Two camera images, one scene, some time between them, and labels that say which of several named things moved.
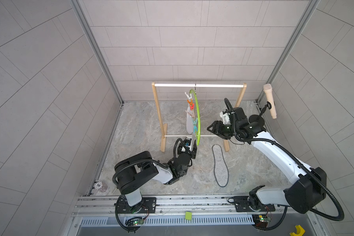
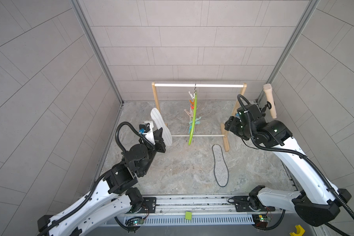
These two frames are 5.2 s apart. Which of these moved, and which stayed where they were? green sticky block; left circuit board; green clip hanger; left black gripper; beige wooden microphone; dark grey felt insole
Moved: green clip hanger; left black gripper
Stayed: dark grey felt insole; green sticky block; left circuit board; beige wooden microphone
